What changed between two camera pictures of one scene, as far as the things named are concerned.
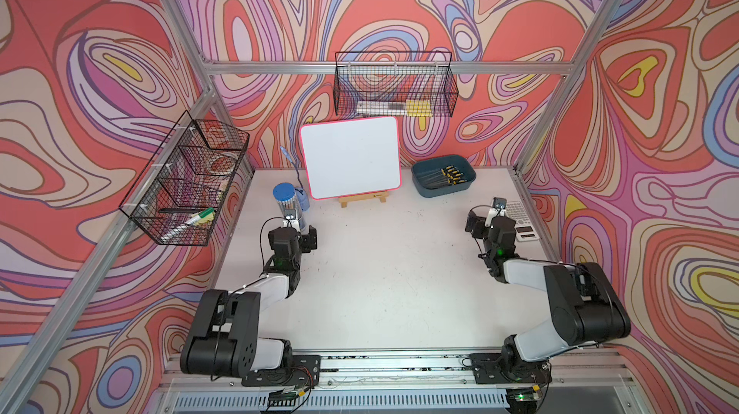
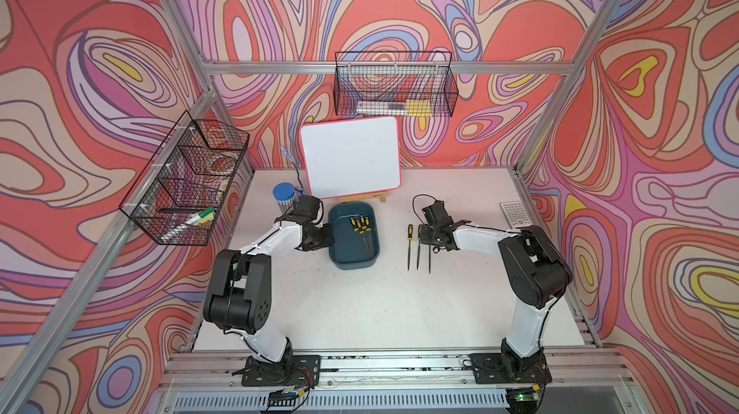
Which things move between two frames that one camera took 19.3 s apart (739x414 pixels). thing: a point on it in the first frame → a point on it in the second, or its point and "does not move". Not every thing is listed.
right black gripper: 478,222 → 424,237
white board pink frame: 352,157 does not move
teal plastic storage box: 439,177 → 355,236
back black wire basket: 413,84 does not move
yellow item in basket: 419,107 does not move
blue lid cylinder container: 286,196 does not move
